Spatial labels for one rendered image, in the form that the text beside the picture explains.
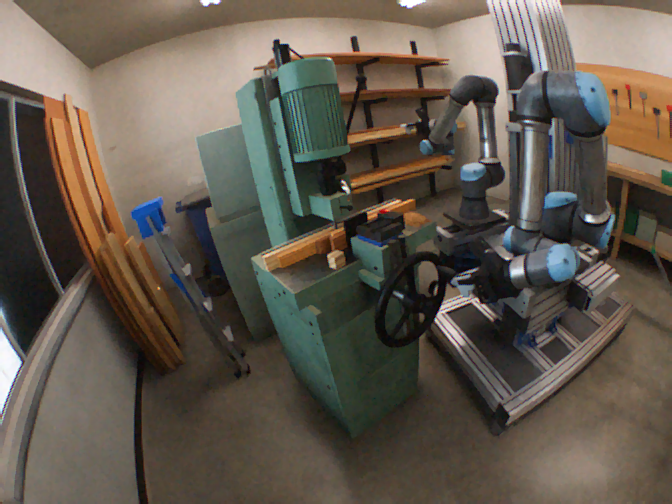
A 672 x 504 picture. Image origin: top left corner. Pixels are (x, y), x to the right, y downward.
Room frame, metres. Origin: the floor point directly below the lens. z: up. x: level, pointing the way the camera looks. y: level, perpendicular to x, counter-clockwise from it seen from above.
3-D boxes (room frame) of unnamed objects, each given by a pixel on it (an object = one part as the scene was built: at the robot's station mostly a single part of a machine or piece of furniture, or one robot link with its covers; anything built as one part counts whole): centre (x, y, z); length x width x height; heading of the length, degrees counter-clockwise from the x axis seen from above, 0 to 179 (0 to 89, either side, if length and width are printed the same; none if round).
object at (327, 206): (0.94, -0.01, 1.03); 0.14 x 0.07 x 0.09; 30
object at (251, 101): (1.17, 0.13, 1.16); 0.22 x 0.22 x 0.72; 30
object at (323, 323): (1.02, 0.05, 0.76); 0.57 x 0.45 x 0.09; 30
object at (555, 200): (0.63, -0.73, 0.98); 0.13 x 0.12 x 0.14; 20
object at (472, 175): (1.13, -0.67, 0.98); 0.13 x 0.12 x 0.14; 112
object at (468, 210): (1.13, -0.66, 0.87); 0.15 x 0.15 x 0.10
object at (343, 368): (1.02, 0.05, 0.36); 0.58 x 0.45 x 0.71; 30
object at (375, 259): (0.77, -0.14, 0.92); 0.15 x 0.13 x 0.09; 120
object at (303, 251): (0.96, -0.09, 0.92); 0.62 x 0.02 x 0.04; 120
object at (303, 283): (0.84, -0.10, 0.87); 0.61 x 0.30 x 0.06; 120
